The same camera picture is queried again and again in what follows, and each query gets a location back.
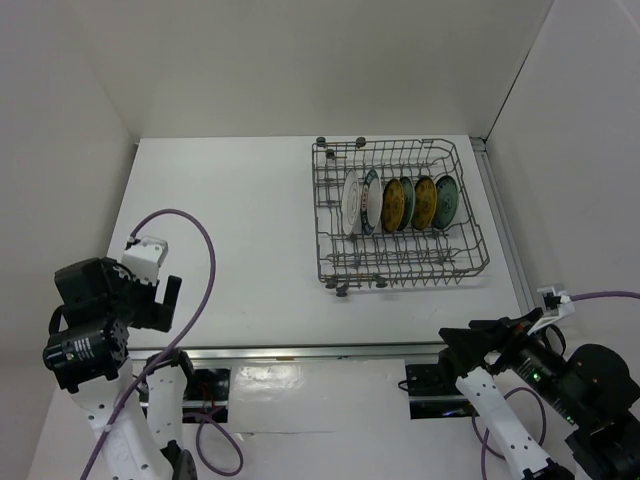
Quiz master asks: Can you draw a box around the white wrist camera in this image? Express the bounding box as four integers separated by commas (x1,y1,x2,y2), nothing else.
528,285,575,336
120,236,169,286

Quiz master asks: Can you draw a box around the aluminium side rail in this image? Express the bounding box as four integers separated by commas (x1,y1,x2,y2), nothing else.
470,137,536,313

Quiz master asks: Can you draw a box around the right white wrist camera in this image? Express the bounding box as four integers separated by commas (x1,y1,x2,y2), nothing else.
528,285,575,336

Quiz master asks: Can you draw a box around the grey wire dish rack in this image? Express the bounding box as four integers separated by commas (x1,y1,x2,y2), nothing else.
312,137,490,297

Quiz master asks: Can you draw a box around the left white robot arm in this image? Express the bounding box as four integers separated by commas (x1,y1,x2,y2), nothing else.
43,257,198,479

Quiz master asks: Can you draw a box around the aluminium front rail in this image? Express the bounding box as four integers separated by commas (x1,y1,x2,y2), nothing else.
122,341,446,365

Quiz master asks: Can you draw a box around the yellow patterned plate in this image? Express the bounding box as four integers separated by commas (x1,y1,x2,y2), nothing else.
412,176,437,230
381,178,405,233

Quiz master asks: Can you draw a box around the white plate with rings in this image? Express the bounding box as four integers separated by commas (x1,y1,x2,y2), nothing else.
341,170,360,236

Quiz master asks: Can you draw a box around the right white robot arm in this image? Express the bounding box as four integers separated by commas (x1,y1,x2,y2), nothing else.
436,308,639,479

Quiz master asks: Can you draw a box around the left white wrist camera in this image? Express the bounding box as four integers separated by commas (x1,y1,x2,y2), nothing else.
120,236,169,286

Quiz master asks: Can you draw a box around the green patterned plate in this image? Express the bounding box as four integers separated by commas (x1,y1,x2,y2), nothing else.
432,175,459,230
398,176,415,231

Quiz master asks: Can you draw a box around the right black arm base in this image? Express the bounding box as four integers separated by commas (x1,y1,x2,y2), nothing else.
397,364,473,420

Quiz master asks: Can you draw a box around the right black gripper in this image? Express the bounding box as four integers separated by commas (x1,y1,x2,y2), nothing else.
437,301,587,419

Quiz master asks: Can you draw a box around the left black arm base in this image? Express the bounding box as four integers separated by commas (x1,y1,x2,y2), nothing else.
183,368,231,424

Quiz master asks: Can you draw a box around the white plate blue rim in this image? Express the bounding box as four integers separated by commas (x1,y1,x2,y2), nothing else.
360,169,383,235

